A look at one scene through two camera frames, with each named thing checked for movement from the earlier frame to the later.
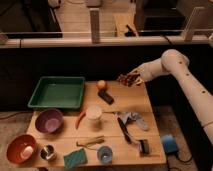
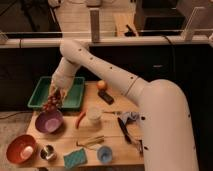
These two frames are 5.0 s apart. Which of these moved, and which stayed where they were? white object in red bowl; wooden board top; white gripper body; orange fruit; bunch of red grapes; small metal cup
Moved: bunch of red grapes; white gripper body
Stayed: orange fruit; white object in red bowl; wooden board top; small metal cup
